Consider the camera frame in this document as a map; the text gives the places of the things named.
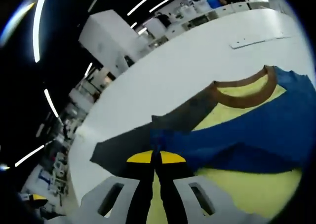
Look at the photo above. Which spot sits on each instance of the white counter cabinets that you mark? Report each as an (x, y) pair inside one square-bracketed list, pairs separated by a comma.
[(234, 7)]

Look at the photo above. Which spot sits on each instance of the straight ceiling light strip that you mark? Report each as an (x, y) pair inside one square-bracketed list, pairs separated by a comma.
[(51, 103), (37, 36), (29, 156), (89, 69)]

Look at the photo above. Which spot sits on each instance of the white sign blue print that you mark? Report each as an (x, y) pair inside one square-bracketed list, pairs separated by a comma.
[(45, 179)]

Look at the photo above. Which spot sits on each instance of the wide white pillar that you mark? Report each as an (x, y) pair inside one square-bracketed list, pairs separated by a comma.
[(106, 34)]

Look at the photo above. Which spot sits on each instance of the long curved ceiling light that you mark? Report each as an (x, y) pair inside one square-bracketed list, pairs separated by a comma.
[(158, 7), (133, 11)]

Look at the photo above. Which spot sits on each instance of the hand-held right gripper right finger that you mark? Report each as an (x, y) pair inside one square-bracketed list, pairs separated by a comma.
[(172, 179)]

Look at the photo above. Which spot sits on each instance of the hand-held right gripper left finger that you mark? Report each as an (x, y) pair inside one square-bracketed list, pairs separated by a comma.
[(138, 179)]

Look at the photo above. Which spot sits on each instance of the white cabinet box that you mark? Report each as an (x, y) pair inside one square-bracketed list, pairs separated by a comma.
[(153, 27)]

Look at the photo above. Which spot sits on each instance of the blue storage bin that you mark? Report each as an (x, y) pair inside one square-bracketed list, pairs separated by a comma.
[(213, 2)]

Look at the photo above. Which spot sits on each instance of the yellow blue grey garment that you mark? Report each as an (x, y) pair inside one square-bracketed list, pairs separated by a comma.
[(247, 135)]

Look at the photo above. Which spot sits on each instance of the black office chair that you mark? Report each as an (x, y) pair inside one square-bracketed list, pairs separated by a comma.
[(198, 19)]

